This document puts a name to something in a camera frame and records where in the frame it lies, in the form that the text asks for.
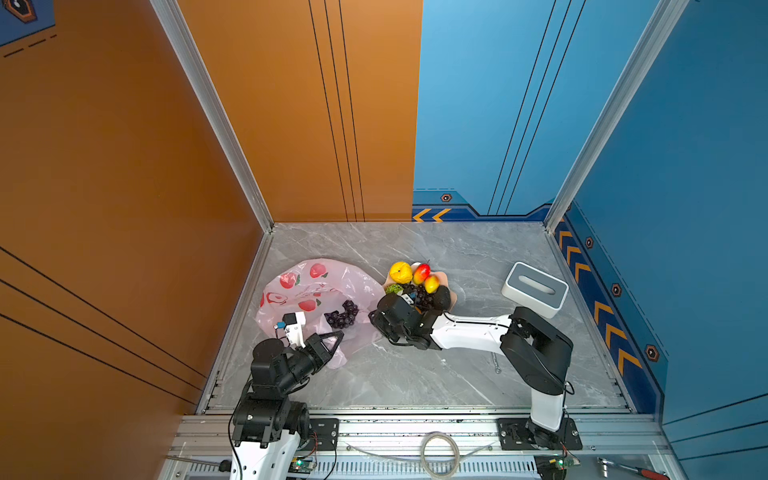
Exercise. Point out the yellow red mango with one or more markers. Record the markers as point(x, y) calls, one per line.
point(431, 284)

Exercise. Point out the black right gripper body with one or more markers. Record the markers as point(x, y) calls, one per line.
point(382, 326)

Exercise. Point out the green circuit board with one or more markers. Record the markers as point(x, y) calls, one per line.
point(565, 462)
point(303, 465)

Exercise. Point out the yellow black screwdriver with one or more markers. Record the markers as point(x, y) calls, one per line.
point(223, 466)

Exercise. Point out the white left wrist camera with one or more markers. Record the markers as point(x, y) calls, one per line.
point(290, 328)

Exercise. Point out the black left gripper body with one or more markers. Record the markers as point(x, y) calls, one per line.
point(295, 370)

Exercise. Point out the left green circuit board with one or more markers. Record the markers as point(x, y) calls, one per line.
point(303, 465)

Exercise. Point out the purple grape bunch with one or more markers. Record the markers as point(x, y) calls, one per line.
point(418, 297)
point(344, 318)

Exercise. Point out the aluminium corner post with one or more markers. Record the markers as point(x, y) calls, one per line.
point(652, 40)
point(176, 29)

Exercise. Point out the white grey tissue box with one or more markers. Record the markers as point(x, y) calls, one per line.
point(535, 289)

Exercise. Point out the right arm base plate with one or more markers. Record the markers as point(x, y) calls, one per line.
point(523, 434)

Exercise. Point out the right green circuit board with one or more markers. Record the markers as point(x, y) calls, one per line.
point(565, 462)

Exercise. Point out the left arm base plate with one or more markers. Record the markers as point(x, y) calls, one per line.
point(323, 433)

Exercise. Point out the red handled tool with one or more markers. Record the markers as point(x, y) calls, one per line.
point(605, 465)

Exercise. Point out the red yellow apple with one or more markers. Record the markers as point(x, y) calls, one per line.
point(421, 273)

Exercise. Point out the right aluminium corner post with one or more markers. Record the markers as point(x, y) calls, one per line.
point(652, 40)

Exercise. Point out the left aluminium corner post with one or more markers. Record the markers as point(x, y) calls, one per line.
point(176, 29)

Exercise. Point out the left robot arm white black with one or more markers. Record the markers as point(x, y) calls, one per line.
point(267, 428)

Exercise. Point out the aluminium front rail frame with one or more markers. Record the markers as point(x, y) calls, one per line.
point(390, 436)

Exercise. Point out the pink printed plastic bag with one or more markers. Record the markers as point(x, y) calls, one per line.
point(318, 288)

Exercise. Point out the pink fruit plate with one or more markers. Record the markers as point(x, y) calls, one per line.
point(444, 281)

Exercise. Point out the yellow orange fruit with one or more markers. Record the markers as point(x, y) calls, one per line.
point(401, 273)

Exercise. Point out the dark avocado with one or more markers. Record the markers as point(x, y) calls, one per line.
point(441, 298)

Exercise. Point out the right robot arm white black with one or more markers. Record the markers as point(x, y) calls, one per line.
point(537, 350)

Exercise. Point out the silver wrench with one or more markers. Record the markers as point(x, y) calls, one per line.
point(496, 364)

